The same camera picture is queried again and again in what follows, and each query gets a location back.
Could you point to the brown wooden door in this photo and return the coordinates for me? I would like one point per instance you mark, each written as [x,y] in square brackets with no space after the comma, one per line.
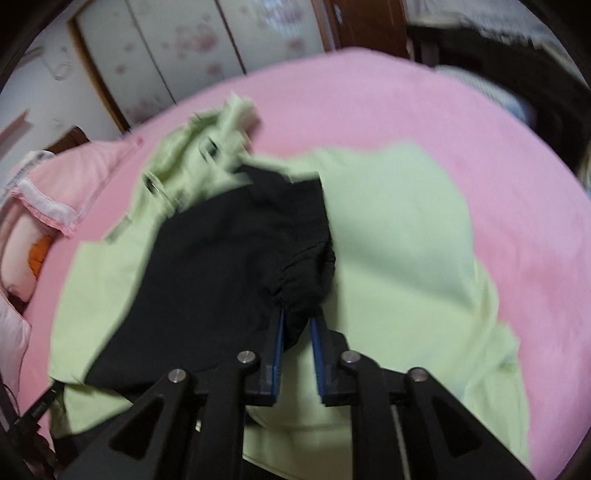
[369,23]

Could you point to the pink wall shelf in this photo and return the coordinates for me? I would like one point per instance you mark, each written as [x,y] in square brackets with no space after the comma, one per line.
[16,127]

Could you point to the dark wooden headboard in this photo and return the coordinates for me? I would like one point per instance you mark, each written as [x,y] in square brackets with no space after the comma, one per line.
[69,141]

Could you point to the pink frilled pillow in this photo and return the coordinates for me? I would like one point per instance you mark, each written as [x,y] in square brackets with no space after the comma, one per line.
[69,184]

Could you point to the pink pillow with bag print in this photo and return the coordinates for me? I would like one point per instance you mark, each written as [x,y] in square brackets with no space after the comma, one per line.
[11,332]

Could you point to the green and black hooded jacket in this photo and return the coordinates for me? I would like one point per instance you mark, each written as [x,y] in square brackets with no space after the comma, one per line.
[406,221]

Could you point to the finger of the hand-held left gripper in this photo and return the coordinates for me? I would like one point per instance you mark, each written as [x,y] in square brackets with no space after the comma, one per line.
[40,408]

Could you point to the peach cartoon pillow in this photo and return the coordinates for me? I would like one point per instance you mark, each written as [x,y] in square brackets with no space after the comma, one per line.
[23,258]

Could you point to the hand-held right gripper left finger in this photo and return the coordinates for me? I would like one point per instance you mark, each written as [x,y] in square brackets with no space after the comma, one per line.
[277,350]

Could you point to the floral sliding door wardrobe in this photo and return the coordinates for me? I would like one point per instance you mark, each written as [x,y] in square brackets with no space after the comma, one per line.
[184,41]

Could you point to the white lace cloth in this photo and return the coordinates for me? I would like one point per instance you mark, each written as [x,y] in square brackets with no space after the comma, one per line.
[485,14]

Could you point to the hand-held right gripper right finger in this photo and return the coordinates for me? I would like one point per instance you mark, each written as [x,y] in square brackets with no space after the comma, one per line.
[319,360]

